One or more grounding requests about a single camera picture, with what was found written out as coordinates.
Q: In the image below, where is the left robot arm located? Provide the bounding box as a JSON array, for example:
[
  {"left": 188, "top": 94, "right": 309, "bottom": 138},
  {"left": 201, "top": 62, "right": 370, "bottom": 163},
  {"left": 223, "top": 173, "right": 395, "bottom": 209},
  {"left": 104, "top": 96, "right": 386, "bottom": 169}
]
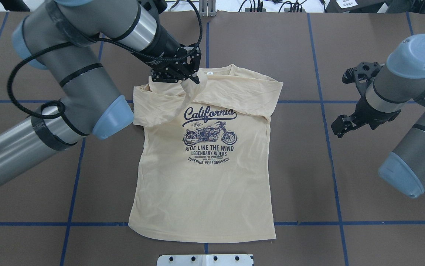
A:
[{"left": 0, "top": 0, "right": 207, "bottom": 187}]

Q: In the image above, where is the black cable bundle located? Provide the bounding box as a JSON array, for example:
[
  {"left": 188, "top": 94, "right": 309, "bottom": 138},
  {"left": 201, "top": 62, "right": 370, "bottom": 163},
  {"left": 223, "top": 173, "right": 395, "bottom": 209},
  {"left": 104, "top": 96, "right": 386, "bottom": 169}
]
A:
[{"left": 238, "top": 0, "right": 307, "bottom": 13}]

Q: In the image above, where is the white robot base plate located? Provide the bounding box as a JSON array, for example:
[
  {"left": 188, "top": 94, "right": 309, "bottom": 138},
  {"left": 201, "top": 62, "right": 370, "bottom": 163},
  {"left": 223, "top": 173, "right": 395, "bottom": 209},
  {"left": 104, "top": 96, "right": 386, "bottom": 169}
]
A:
[{"left": 156, "top": 254, "right": 254, "bottom": 266}]

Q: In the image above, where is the beige long-sleeve printed shirt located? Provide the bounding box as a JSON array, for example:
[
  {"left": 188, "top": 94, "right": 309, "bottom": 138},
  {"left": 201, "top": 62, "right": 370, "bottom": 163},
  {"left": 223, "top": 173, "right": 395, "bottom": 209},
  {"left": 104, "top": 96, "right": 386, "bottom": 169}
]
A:
[{"left": 128, "top": 64, "right": 283, "bottom": 243}]

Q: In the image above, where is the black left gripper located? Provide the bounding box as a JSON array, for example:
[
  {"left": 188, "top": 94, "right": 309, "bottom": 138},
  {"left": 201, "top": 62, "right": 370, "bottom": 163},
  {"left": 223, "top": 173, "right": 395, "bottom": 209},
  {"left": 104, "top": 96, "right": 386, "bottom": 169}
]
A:
[{"left": 150, "top": 46, "right": 202, "bottom": 84}]

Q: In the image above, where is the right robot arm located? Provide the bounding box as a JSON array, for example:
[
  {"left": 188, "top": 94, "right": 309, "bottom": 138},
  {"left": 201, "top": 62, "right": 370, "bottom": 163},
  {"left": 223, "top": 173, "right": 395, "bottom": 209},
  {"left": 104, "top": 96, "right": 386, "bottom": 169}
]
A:
[{"left": 331, "top": 34, "right": 425, "bottom": 199}]

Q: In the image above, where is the black device with label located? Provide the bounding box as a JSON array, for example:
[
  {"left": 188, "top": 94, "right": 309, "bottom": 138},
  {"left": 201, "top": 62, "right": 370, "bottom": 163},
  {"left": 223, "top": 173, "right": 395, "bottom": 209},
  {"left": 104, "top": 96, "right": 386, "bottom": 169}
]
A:
[{"left": 325, "top": 0, "right": 425, "bottom": 14}]

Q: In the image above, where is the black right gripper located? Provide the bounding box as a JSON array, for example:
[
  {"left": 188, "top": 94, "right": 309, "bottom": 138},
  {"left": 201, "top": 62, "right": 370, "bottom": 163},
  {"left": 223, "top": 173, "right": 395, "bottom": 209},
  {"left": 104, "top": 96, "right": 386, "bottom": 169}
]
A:
[{"left": 331, "top": 97, "right": 401, "bottom": 138}]

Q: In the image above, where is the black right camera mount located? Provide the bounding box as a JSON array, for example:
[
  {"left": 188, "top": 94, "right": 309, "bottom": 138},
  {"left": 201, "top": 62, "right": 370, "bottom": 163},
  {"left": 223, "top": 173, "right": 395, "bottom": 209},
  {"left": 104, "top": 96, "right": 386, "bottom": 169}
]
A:
[{"left": 341, "top": 62, "right": 385, "bottom": 97}]

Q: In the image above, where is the grey aluminium frame post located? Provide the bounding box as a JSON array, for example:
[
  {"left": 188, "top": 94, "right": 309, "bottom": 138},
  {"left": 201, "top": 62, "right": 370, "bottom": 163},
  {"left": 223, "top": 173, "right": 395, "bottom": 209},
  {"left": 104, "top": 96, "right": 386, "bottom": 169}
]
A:
[{"left": 198, "top": 0, "right": 217, "bottom": 17}]

